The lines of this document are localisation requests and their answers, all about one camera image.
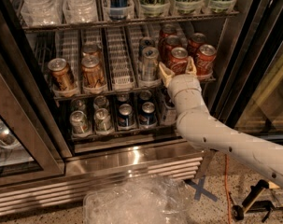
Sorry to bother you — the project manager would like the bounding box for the red coke can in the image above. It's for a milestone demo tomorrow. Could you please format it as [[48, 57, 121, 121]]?
[[161, 35, 182, 63], [194, 44, 217, 76], [159, 24, 177, 41], [187, 33, 206, 57], [166, 47, 188, 75]]

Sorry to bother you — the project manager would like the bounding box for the rear silver blue can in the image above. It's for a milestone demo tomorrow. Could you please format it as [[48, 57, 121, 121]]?
[[138, 36, 155, 61]]

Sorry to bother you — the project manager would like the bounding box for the front right pepsi can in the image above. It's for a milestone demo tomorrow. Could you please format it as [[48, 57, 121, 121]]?
[[139, 102, 157, 125]]

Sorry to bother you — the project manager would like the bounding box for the steel glass fridge door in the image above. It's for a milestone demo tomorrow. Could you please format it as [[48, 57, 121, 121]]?
[[0, 37, 66, 189]]

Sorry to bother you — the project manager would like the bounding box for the silver blue can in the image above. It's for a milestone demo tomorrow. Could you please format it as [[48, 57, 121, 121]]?
[[138, 36, 155, 61], [141, 47, 159, 81]]

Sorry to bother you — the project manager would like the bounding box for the rear left silver can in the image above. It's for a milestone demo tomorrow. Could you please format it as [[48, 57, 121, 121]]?
[[70, 99, 87, 113]]

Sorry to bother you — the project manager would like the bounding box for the front left pepsi can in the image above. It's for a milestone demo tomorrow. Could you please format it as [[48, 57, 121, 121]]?
[[118, 104, 134, 127]]

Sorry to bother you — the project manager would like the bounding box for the gold brown can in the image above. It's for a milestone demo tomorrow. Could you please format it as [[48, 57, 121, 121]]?
[[81, 55, 106, 88], [81, 44, 101, 58], [48, 58, 76, 91]]

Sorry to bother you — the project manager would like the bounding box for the yellow black wheeled stand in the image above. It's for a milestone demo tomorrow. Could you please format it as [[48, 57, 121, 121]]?
[[232, 179, 283, 223]]

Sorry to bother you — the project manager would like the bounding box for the red bull can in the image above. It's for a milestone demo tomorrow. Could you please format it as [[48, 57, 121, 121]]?
[[106, 0, 128, 21]]

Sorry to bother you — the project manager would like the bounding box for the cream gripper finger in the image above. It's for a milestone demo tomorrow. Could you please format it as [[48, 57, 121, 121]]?
[[185, 56, 197, 76], [159, 62, 175, 87]]

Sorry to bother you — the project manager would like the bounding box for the blue tape cross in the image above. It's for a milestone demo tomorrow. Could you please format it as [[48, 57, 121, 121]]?
[[185, 176, 218, 202]]

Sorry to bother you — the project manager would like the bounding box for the left gold brown can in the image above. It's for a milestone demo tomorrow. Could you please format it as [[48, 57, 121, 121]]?
[[48, 58, 76, 91]]

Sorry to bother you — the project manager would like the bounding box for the right clear water bottle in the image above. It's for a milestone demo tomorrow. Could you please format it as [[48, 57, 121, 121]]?
[[63, 0, 98, 23]]

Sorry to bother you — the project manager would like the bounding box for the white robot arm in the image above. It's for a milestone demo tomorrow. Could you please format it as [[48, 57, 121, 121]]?
[[159, 58, 283, 188]]

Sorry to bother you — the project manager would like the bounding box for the front silver blue can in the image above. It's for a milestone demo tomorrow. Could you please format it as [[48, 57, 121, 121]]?
[[141, 47, 159, 81]]

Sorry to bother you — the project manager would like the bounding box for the front left silver can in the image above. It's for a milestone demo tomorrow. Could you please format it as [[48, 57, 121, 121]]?
[[69, 110, 89, 134]]

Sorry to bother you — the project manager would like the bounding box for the front gold brown can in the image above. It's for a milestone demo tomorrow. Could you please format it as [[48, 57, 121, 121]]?
[[81, 55, 106, 88]]

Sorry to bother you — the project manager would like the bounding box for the clear plastic bin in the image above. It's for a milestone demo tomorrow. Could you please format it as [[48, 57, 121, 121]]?
[[83, 175, 190, 224]]

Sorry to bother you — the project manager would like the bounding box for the rear gold brown can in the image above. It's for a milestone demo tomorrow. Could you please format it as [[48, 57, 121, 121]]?
[[81, 44, 101, 58]]

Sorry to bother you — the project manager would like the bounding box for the orange cable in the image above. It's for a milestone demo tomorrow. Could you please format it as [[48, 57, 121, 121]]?
[[223, 154, 233, 224]]

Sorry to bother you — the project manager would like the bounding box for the pepsi can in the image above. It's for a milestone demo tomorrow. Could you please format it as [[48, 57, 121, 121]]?
[[118, 104, 134, 127], [139, 102, 157, 125]]

